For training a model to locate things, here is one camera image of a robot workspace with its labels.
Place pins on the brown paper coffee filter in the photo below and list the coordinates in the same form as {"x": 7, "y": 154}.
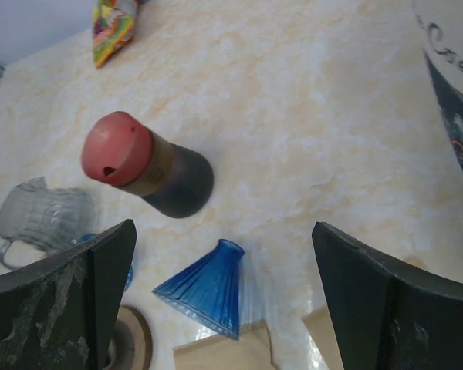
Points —
{"x": 251, "y": 351}

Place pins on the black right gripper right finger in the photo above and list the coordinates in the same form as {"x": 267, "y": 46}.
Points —
{"x": 386, "y": 313}

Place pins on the blue glass dripper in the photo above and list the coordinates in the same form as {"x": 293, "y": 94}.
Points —
{"x": 89, "y": 236}
{"x": 207, "y": 291}

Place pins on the grey glass pitcher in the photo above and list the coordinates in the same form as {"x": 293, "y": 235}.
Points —
{"x": 51, "y": 220}

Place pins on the brown paper filter right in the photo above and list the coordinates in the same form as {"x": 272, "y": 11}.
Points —
{"x": 320, "y": 327}

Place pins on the colourful snack packet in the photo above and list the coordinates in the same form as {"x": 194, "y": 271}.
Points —
{"x": 113, "y": 26}

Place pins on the cream canvas tote bag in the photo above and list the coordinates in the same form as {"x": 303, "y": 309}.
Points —
{"x": 440, "y": 26}

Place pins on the black tumbler with red lid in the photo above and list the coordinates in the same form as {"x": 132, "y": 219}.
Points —
{"x": 123, "y": 153}

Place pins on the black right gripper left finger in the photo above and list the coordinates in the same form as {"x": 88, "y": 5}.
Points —
{"x": 60, "y": 312}

